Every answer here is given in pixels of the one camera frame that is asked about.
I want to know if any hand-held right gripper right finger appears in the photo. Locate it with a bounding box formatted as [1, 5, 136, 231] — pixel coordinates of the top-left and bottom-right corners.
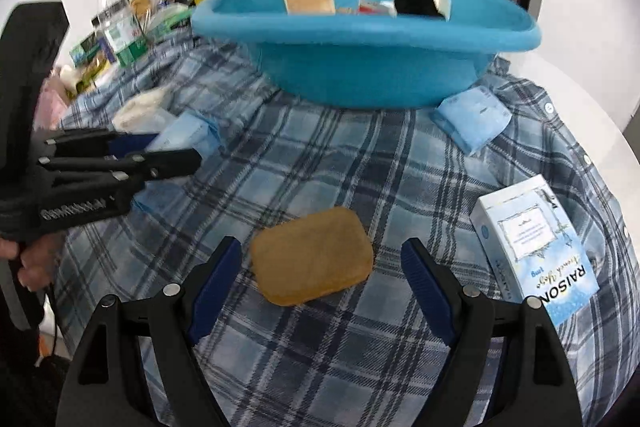
[400, 238, 583, 427]

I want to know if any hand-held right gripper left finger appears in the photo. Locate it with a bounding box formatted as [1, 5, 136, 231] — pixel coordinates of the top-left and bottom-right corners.
[57, 236, 243, 427]

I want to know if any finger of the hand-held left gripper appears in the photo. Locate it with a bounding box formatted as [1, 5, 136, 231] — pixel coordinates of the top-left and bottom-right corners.
[44, 129, 161, 160]
[39, 149, 202, 208]

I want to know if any light blue tissue pack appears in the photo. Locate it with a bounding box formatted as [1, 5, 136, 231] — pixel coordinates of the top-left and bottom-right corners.
[132, 109, 223, 214]
[431, 86, 513, 156]

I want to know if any brown sponge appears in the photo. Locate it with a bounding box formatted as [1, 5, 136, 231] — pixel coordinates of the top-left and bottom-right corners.
[249, 206, 375, 307]

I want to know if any white blue printed carton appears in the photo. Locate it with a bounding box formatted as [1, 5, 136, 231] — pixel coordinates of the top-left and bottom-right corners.
[470, 174, 601, 328]

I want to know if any blue plastic basin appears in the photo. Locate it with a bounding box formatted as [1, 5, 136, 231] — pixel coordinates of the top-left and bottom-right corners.
[191, 0, 542, 110]

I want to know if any white desktop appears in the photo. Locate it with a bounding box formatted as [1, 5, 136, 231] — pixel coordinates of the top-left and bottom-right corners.
[492, 49, 640, 288]

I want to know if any person's left hand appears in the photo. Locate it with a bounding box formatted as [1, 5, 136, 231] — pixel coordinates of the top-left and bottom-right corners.
[0, 232, 63, 293]

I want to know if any pink pouch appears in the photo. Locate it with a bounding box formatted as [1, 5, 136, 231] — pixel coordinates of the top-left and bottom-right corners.
[42, 77, 69, 130]

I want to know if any pile of snack packets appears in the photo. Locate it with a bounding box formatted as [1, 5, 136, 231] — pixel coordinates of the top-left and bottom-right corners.
[62, 0, 248, 100]

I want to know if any clear green-capped water bottle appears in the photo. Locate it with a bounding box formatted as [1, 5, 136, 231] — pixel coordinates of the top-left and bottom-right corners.
[92, 0, 148, 68]

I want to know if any green white tissue pack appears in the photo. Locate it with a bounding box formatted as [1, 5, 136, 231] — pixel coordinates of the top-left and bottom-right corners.
[145, 4, 193, 40]

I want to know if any blue plaid shirt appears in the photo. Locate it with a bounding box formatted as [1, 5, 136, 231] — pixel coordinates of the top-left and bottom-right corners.
[52, 24, 636, 427]

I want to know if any red white small box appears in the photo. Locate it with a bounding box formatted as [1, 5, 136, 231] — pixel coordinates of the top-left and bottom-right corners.
[357, 0, 398, 18]

